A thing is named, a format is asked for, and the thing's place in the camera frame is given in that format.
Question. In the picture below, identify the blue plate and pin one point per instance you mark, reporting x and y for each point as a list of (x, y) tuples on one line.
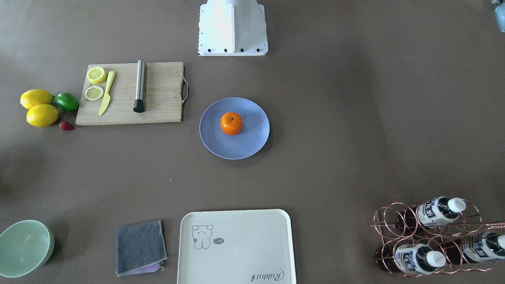
[(254, 134)]

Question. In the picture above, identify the orange fruit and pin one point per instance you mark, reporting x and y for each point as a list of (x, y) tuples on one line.
[(231, 123)]

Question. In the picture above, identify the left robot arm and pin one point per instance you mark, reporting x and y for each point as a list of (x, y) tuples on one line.
[(500, 16)]

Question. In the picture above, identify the cream rabbit tray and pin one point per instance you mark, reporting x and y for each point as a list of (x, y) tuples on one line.
[(236, 247)]

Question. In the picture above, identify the steel muddler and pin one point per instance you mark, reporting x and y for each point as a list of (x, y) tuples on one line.
[(140, 95)]

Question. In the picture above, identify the yellow plastic knife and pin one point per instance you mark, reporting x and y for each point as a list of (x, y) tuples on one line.
[(106, 96)]

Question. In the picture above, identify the wooden cutting board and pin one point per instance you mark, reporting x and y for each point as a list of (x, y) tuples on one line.
[(163, 99)]

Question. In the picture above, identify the grey cloth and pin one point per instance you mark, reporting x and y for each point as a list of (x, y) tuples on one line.
[(140, 248)]

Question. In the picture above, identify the lemon slice lower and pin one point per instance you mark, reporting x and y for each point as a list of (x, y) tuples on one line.
[(94, 93)]

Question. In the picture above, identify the lemon slice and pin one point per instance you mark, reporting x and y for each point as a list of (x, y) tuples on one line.
[(94, 93), (96, 75)]

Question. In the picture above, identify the lemon slice upper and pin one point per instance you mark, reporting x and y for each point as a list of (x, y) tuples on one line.
[(96, 75)]

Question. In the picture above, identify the red strawberry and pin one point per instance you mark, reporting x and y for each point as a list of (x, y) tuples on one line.
[(65, 126)]

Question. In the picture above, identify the green lime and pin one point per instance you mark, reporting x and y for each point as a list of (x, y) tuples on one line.
[(67, 101)]

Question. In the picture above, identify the dark tea bottle near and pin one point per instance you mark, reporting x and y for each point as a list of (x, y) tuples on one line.
[(410, 259)]

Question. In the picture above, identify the dark tea bottle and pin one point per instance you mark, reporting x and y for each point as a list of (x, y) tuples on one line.
[(410, 259), (437, 211), (484, 247)]

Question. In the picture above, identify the dark tea bottle middle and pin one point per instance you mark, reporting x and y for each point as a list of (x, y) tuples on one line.
[(437, 211)]

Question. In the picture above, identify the yellow lemon lower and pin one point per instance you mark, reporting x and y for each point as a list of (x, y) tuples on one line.
[(42, 115)]

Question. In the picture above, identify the yellow lemon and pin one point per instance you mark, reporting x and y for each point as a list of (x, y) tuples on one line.
[(42, 115), (35, 97)]

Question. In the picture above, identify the yellow lemon upper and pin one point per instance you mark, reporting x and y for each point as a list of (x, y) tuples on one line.
[(35, 97)]

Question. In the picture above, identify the dark tea bottle far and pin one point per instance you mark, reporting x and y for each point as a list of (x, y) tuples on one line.
[(484, 247)]

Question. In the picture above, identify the green bowl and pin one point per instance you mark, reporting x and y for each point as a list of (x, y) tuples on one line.
[(24, 247)]

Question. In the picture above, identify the white camera stand base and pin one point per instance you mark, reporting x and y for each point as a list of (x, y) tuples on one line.
[(232, 28)]

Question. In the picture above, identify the copper wire bottle rack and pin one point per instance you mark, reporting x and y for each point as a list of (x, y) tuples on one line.
[(470, 222)]

